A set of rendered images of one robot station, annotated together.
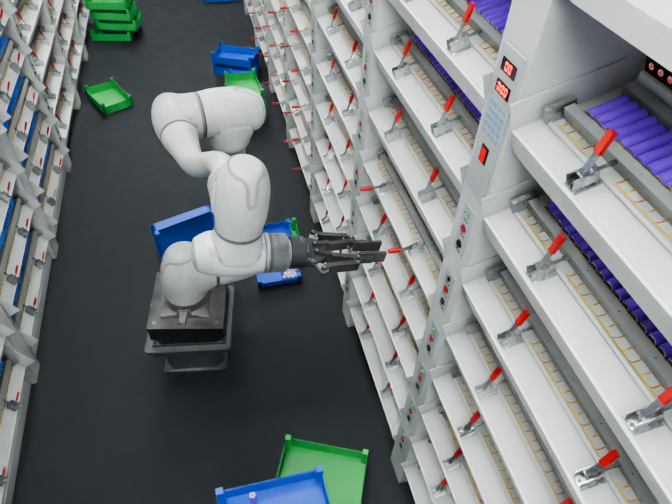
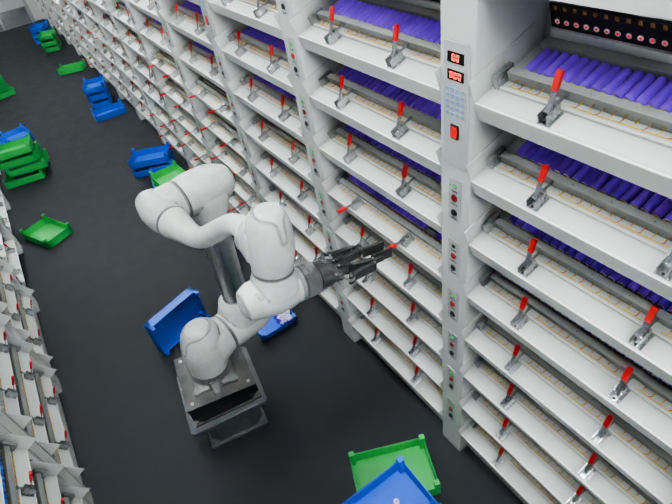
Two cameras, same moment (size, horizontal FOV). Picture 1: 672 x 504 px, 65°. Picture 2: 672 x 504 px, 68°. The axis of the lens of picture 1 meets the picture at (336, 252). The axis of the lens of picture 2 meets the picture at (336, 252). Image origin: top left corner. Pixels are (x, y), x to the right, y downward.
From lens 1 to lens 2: 0.24 m
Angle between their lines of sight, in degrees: 9
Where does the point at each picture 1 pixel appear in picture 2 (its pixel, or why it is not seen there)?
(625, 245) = (606, 145)
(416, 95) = (364, 115)
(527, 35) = (464, 27)
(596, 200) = (567, 125)
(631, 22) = not seen: outside the picture
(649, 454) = not seen: outside the picture
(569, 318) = (576, 223)
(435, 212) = (417, 200)
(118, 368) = (168, 463)
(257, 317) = (273, 366)
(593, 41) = (511, 17)
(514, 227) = (498, 178)
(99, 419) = not seen: outside the picture
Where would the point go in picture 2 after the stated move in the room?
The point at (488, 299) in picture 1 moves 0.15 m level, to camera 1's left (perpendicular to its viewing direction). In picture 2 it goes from (494, 246) to (438, 265)
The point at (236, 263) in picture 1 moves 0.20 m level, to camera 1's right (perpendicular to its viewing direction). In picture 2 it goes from (282, 298) to (361, 272)
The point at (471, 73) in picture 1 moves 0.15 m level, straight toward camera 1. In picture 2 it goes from (417, 76) to (431, 104)
